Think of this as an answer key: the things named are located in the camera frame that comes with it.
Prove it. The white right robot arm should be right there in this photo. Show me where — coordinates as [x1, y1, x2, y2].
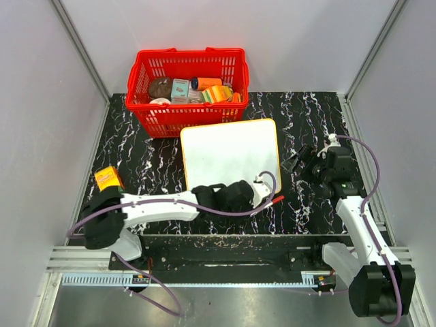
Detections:
[282, 142, 416, 317]

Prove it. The grey cable duct rail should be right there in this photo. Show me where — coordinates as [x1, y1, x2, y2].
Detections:
[61, 268, 329, 289]

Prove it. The red capped whiteboard marker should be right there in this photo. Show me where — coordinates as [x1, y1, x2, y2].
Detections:
[262, 196, 285, 206]

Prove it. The brown round bread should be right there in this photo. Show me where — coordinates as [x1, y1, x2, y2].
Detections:
[148, 77, 172, 99]

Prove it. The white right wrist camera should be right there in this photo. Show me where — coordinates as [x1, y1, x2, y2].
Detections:
[317, 134, 341, 159]

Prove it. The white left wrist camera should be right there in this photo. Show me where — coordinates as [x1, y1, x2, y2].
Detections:
[251, 175, 274, 208]

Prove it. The orange juice carton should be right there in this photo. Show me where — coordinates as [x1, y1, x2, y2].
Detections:
[94, 166, 124, 191]

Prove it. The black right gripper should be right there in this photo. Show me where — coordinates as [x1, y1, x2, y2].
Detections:
[281, 144, 332, 188]

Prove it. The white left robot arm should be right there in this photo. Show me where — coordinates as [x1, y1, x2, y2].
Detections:
[82, 180, 260, 270]

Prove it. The orange cylindrical can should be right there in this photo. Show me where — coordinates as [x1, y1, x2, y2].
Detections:
[191, 77, 223, 91]

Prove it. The yellow framed whiteboard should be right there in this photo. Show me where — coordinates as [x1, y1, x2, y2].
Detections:
[180, 119, 282, 193]

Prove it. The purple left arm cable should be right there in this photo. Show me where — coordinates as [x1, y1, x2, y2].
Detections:
[66, 170, 279, 317]

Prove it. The teal small box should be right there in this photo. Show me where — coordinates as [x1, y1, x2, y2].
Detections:
[170, 78, 190, 99]

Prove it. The pink small box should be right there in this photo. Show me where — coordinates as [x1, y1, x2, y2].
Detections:
[171, 97, 202, 105]

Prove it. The red plastic shopping basket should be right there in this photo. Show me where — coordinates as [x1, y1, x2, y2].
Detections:
[125, 47, 250, 138]

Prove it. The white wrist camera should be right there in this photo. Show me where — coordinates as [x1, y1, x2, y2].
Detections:
[317, 134, 341, 159]
[251, 175, 274, 208]

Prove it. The white round container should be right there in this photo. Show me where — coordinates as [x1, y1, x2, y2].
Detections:
[149, 97, 171, 106]

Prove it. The orange yellow snack box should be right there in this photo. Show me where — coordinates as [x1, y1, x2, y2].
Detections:
[201, 85, 234, 104]

